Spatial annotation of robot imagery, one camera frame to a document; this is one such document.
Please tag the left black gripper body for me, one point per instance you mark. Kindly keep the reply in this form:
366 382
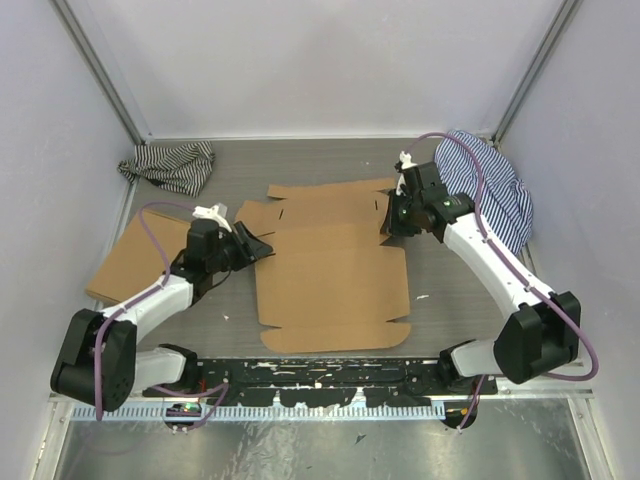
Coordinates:
232 254

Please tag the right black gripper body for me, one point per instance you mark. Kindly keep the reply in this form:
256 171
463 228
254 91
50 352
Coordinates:
405 220

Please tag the brown cardboard box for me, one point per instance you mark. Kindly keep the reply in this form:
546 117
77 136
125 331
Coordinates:
134 263
331 284

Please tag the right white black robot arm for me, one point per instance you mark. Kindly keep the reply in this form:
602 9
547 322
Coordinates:
539 332

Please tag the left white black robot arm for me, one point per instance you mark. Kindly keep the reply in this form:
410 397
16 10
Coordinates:
99 363

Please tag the folded brown cardboard box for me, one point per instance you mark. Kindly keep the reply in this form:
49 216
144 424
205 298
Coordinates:
134 263

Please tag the blue white striped cloth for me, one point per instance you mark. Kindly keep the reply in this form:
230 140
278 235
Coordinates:
506 203

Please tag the black white striped cloth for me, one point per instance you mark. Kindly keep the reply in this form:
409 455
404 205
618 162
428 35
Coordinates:
182 169

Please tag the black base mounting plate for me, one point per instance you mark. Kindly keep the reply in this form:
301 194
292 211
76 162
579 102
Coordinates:
324 382

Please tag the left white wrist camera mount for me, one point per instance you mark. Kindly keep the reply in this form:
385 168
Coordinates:
216 213

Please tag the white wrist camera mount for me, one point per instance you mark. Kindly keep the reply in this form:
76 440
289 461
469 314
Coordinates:
216 213
404 163

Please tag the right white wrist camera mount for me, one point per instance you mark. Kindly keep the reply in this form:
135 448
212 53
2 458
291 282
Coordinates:
404 163

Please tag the aluminium rail with cable duct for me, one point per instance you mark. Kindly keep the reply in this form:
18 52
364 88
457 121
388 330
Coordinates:
179 412

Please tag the right aluminium frame post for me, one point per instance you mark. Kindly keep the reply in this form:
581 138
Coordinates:
551 39

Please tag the aluminium frame post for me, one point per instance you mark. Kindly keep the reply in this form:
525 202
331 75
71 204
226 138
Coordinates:
88 35
551 39

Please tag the left aluminium frame post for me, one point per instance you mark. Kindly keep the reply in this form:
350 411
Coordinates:
88 35

